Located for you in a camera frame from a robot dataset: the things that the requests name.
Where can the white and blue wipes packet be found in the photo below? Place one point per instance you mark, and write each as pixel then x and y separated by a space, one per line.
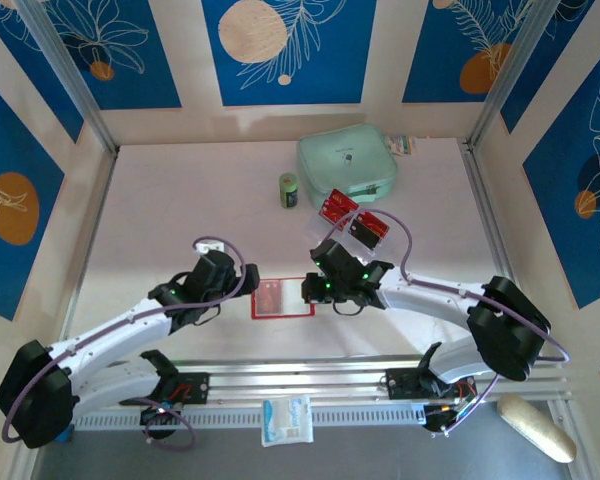
pixel 287 420

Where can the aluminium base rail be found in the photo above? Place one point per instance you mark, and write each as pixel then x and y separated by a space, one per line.
pixel 290 375

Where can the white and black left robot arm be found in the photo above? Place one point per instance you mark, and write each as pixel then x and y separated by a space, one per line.
pixel 115 330

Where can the beige textured oblong object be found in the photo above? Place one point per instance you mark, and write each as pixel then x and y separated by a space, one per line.
pixel 535 427

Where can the white printed medicine packet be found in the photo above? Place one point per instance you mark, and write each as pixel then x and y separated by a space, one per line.
pixel 400 144

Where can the red and black battery pack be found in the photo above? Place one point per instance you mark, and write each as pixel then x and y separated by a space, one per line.
pixel 375 225
pixel 365 238

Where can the mint green zip case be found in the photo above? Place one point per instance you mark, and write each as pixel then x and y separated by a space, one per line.
pixel 345 150

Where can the red credit card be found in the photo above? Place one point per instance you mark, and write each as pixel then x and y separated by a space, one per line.
pixel 330 216
pixel 345 196
pixel 270 300

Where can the aluminium frame post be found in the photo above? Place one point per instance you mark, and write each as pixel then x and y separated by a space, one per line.
pixel 70 75
pixel 511 75

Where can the aluminium side rail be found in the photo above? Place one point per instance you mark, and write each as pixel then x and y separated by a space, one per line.
pixel 491 225
pixel 87 250

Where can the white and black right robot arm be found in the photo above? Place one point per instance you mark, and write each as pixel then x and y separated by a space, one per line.
pixel 430 305

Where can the blue sponge block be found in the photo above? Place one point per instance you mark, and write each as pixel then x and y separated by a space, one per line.
pixel 66 434

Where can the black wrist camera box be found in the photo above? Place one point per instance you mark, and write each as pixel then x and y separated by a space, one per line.
pixel 337 257
pixel 214 270

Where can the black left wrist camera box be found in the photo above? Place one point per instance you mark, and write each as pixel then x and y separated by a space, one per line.
pixel 214 270

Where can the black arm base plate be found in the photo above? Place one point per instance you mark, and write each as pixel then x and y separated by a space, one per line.
pixel 405 385
pixel 195 387

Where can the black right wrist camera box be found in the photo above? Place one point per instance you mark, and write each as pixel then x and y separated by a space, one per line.
pixel 337 257

